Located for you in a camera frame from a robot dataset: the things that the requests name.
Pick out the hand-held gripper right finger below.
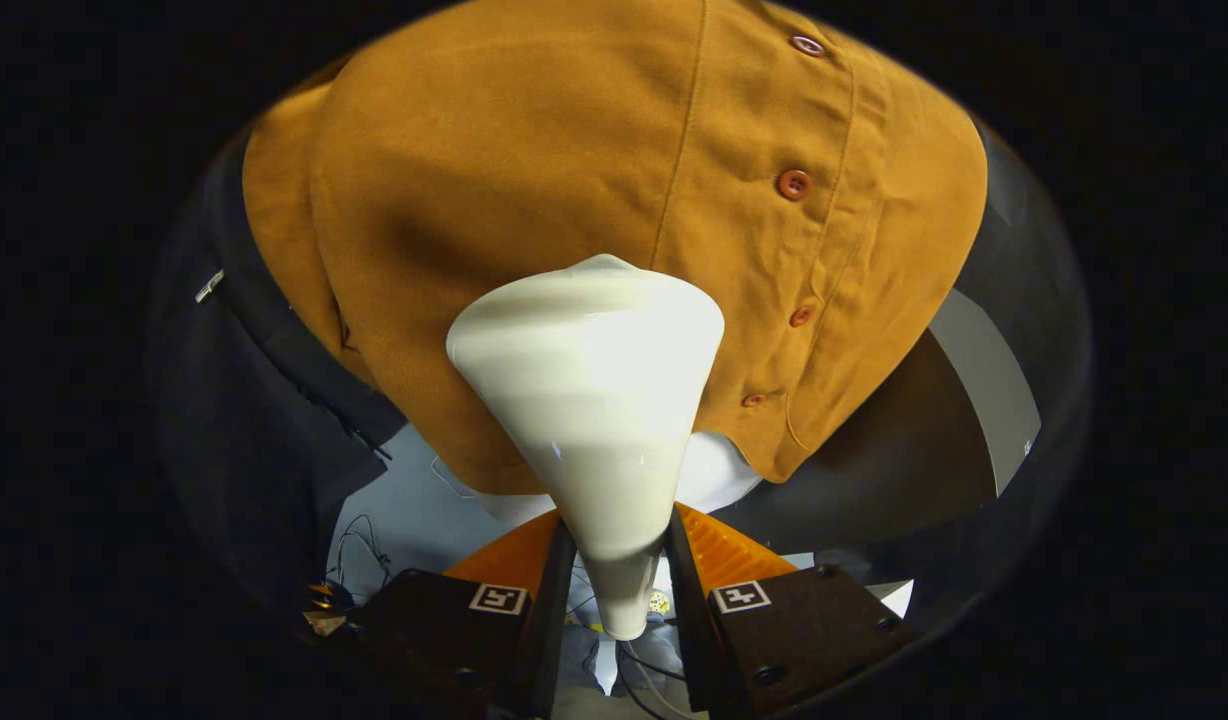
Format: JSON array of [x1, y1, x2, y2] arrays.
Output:
[[664, 502, 917, 717]]

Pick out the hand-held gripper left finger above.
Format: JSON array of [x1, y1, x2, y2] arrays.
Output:
[[359, 508, 579, 720]]

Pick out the white garment steamer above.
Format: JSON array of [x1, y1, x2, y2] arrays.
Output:
[[446, 253, 726, 642]]

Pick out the brown button-up shirt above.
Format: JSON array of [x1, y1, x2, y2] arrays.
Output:
[[242, 0, 989, 498]]

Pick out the pale blue cloth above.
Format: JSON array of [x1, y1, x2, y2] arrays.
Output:
[[554, 560, 695, 716]]

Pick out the white mannequin torso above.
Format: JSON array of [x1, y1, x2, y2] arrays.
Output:
[[474, 430, 765, 527]]

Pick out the white sheet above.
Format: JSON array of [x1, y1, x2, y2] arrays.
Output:
[[869, 578, 915, 619]]

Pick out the dark device with orange lights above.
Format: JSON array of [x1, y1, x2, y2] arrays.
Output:
[[304, 580, 355, 638]]

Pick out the grey table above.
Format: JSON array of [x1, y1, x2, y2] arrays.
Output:
[[719, 288, 1043, 561]]

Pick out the black backdrop cloth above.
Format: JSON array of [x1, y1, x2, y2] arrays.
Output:
[[144, 110, 1093, 641]]

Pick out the white flexible hose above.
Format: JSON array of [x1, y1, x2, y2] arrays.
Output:
[[622, 642, 697, 720]]

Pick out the black cable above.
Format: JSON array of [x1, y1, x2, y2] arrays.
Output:
[[329, 513, 397, 593]]

